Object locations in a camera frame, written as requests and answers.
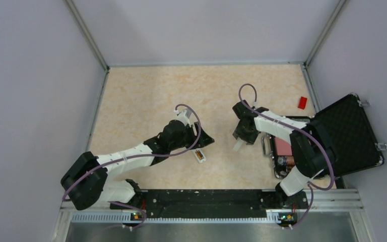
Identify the orange AAA battery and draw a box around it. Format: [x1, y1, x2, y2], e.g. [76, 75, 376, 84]
[196, 150, 203, 160]

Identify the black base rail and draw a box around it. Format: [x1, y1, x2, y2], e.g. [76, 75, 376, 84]
[128, 189, 308, 219]

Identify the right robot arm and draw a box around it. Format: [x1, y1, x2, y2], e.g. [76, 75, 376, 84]
[232, 100, 338, 208]

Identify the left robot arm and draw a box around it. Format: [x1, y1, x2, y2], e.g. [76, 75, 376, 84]
[60, 120, 215, 210]

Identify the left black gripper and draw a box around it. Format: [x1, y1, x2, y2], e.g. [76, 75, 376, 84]
[169, 122, 214, 151]

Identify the red small block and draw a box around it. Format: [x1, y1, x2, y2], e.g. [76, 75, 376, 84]
[297, 96, 308, 110]

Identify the white remote control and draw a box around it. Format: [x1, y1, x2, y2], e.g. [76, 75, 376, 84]
[193, 149, 207, 163]

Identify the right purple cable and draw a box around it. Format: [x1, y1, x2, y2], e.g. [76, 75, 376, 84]
[238, 83, 336, 228]

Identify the purple cable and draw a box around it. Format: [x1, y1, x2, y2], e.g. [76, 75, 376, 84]
[238, 83, 336, 228]
[61, 103, 202, 231]

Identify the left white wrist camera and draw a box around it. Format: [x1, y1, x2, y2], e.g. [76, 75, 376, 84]
[176, 108, 192, 126]

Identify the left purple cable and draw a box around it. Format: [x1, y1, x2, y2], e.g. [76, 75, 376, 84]
[61, 103, 202, 231]

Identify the pink card deck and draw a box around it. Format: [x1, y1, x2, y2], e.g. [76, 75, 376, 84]
[275, 138, 292, 156]

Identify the white battery cover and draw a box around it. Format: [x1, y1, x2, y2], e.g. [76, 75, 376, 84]
[233, 139, 244, 152]

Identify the black poker chip case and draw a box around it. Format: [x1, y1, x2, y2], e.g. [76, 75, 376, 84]
[262, 93, 387, 180]

